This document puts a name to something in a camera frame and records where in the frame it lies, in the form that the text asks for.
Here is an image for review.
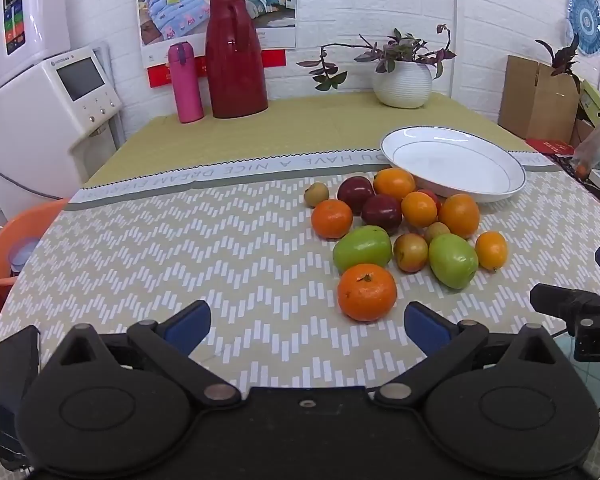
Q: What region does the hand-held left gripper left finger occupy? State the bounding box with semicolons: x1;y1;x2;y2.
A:
40;300;242;407

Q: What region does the white wall water purifier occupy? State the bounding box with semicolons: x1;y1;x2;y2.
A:
0;0;72;97

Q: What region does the white plate with dark rim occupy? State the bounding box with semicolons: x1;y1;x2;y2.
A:
380;126;527;204

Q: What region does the flat red box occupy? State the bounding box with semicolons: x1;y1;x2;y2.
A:
526;137;577;157

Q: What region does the small oval orange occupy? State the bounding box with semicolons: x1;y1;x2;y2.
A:
475;230;509;272

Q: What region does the red thermos jug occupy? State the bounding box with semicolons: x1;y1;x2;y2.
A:
205;0;270;120

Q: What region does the green yellow box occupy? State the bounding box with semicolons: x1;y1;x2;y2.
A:
577;80;600;127

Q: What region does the pink bottle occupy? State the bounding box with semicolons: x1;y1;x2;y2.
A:
167;42;205;124

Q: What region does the large blue paper fan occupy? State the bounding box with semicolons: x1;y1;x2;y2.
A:
565;0;600;57

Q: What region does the potted plant in white pot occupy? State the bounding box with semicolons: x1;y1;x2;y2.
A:
297;24;457;109

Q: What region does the red yellow plum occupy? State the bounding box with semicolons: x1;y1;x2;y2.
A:
393;233;429;274

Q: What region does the olive chevron tablecloth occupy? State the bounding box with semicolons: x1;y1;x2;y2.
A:
0;91;600;466

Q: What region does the small pale reddish fruit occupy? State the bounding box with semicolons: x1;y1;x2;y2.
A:
423;221;452;243

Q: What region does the small brown green fruit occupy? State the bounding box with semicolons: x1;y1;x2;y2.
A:
304;182;330;208

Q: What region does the round orange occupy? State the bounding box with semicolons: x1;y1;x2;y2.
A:
438;193;481;239
401;191;439;228
373;167;417;202

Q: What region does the red wall calendar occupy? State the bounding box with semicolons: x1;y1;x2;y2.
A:
135;0;301;89

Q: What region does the dark purple leafy plant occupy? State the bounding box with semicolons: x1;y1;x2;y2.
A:
536;34;582;94

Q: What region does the white appliance with screen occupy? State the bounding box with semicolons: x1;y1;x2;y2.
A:
0;46;126;217

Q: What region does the orange plastic chair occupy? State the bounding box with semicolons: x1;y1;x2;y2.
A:
0;199;69;287

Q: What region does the large tangerine with stem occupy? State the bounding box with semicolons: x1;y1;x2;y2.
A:
337;263;398;322

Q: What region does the grey cable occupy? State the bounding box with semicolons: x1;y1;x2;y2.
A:
0;152;77;202

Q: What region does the dark red plum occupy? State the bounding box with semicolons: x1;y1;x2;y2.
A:
337;176;377;215
361;194;404;235

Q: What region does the cardboard box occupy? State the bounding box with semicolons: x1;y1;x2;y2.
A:
498;55;581;144

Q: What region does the white wall conduit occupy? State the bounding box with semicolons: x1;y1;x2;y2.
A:
450;0;461;97

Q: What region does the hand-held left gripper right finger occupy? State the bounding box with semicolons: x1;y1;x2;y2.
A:
375;301;563;408

